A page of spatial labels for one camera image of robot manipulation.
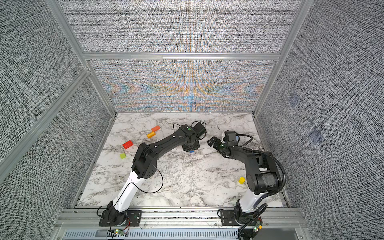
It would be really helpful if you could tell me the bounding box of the yellow orange supermarket block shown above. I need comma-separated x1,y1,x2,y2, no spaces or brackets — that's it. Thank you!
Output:
147,132,156,139

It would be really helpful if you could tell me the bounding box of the red rectangular wood block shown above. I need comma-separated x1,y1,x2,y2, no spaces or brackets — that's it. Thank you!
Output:
122,140,134,150

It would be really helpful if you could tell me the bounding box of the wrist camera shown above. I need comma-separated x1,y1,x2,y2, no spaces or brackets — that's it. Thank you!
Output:
223,131,239,147
192,121,207,140

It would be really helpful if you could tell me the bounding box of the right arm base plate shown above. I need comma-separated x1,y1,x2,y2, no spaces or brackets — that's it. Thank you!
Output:
217,209,256,226

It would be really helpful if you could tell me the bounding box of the aluminium enclosure frame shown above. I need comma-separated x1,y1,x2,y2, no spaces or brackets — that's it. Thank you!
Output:
1,1,313,181

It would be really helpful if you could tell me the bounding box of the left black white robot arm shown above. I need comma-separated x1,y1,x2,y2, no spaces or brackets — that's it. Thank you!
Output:
98,122,207,227

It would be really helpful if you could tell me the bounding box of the yellow wood cylinder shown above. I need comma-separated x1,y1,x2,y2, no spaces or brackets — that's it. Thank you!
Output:
239,177,246,184

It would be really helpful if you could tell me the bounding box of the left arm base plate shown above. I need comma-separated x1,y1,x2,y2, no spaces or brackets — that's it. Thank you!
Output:
99,210,143,227

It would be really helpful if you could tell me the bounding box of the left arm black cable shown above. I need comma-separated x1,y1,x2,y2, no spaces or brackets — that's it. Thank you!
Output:
95,163,165,220

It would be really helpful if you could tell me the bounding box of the aluminium front rail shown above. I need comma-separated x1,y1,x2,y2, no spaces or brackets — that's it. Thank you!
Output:
50,207,311,240

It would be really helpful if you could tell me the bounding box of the orange-red wood block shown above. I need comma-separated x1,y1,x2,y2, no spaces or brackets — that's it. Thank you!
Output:
151,126,161,132

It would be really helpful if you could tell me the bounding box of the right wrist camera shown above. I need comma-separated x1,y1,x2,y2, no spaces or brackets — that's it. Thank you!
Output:
223,131,239,147

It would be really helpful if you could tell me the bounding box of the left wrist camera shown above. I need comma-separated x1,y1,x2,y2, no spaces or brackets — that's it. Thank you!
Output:
192,121,207,140

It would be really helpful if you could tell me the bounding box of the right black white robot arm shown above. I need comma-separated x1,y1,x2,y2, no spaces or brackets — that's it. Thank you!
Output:
208,132,287,225

